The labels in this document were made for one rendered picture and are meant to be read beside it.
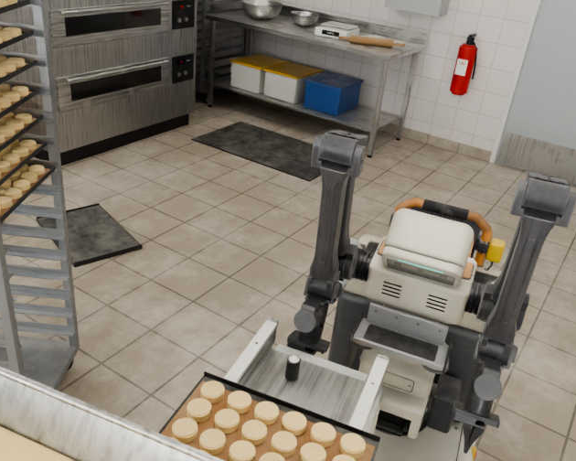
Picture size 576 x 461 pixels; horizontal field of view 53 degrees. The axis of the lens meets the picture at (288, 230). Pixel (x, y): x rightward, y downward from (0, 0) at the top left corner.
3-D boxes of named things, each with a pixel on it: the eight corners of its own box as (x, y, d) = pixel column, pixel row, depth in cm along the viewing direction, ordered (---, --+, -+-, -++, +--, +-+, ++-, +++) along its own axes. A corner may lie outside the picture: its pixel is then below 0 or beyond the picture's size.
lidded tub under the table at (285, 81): (261, 95, 555) (262, 68, 542) (287, 87, 589) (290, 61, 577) (294, 105, 538) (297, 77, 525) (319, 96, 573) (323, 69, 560)
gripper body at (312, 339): (322, 356, 147) (329, 329, 145) (285, 343, 150) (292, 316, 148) (329, 348, 153) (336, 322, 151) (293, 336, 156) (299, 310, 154)
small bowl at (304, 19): (283, 24, 536) (284, 12, 530) (299, 21, 556) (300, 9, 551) (308, 29, 524) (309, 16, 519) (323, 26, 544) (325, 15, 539)
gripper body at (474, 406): (497, 431, 129) (506, 399, 128) (452, 414, 132) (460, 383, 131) (496, 423, 135) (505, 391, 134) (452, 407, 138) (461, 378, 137)
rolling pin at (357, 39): (337, 42, 485) (338, 34, 482) (337, 40, 491) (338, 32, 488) (404, 49, 484) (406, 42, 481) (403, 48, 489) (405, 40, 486)
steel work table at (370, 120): (202, 106, 583) (205, 3, 535) (245, 93, 637) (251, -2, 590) (371, 159, 499) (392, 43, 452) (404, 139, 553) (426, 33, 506)
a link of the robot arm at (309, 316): (343, 281, 148) (312, 272, 150) (331, 291, 137) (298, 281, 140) (332, 325, 150) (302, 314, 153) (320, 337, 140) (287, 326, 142)
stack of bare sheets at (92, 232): (37, 221, 355) (36, 217, 353) (99, 207, 378) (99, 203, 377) (74, 267, 316) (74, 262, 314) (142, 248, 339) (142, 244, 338)
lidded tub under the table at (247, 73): (228, 85, 573) (229, 58, 560) (256, 79, 607) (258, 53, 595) (258, 95, 555) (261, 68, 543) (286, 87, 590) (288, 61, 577)
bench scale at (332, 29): (314, 35, 503) (314, 24, 499) (328, 30, 529) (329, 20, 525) (346, 41, 493) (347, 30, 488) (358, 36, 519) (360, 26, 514)
